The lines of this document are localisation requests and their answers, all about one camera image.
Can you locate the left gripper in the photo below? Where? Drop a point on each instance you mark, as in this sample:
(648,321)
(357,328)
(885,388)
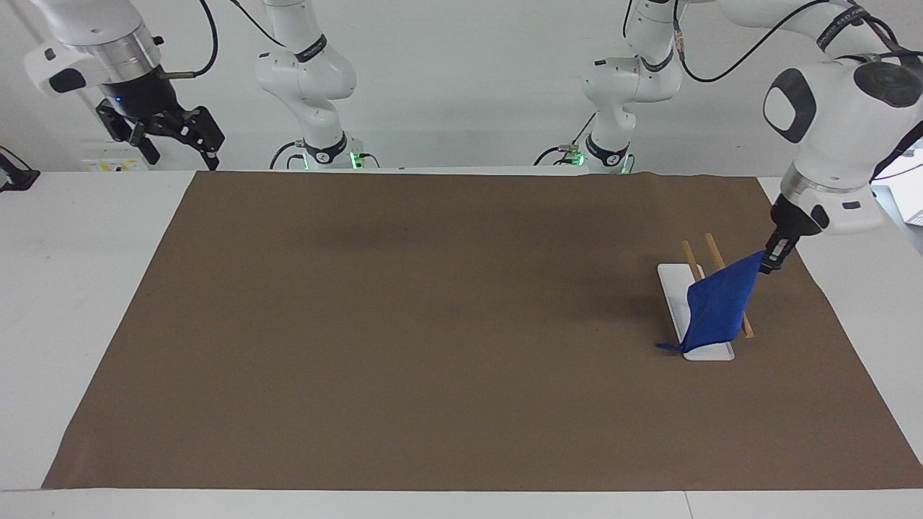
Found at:
(789,218)

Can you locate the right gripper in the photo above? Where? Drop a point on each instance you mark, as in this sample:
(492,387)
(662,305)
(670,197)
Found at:
(140,97)

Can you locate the blue towel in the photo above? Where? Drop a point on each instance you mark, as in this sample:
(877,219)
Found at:
(717,306)

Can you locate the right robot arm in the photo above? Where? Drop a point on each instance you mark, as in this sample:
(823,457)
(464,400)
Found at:
(317,76)

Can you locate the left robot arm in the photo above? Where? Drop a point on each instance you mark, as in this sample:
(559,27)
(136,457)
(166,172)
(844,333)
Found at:
(840,108)

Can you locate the black stand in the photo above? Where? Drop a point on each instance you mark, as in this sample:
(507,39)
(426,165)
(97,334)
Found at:
(16,176)

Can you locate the white wall socket box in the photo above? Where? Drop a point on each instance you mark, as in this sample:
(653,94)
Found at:
(112,160)

